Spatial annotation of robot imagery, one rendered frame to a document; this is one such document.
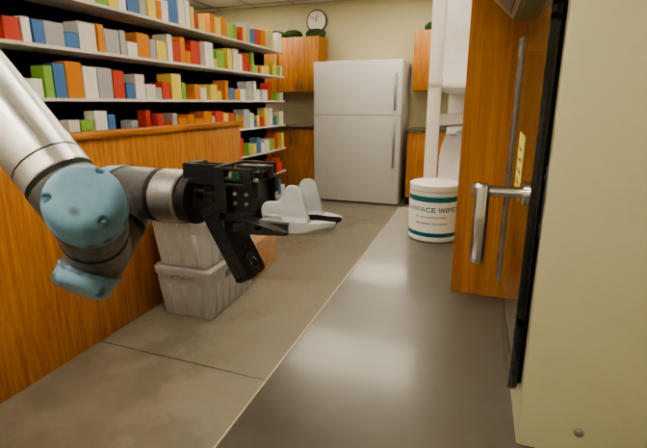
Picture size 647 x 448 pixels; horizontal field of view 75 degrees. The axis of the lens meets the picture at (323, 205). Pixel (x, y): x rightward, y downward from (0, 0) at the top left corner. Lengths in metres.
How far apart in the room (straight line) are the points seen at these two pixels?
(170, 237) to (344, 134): 3.36
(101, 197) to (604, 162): 0.46
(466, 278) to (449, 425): 0.37
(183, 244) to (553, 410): 2.34
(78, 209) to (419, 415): 0.43
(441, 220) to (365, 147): 4.42
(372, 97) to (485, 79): 4.68
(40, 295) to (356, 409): 2.05
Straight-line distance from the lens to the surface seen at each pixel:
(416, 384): 0.60
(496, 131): 0.80
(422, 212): 1.12
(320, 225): 0.50
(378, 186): 5.53
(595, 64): 0.44
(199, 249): 2.60
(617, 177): 0.45
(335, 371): 0.61
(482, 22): 0.81
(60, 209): 0.47
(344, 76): 5.56
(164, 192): 0.59
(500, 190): 0.48
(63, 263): 0.61
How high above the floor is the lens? 1.29
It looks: 14 degrees down
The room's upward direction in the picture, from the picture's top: straight up
